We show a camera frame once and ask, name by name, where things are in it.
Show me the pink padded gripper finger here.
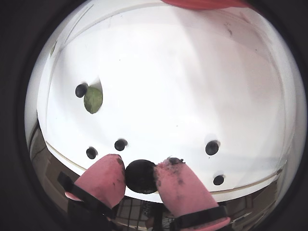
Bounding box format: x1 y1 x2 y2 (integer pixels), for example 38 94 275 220
56 154 127 231
154 156 232 231

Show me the dark blueberry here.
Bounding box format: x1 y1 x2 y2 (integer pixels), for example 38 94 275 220
114 138 128 152
125 158 158 194
86 146 98 160
205 140 221 155
213 174 225 186
75 83 89 98

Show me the red collapsible silicone cup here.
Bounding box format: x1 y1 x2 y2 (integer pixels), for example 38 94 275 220
161 0 257 12

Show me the dark green leaf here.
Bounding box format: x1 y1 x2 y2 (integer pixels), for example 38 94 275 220
83 86 104 115

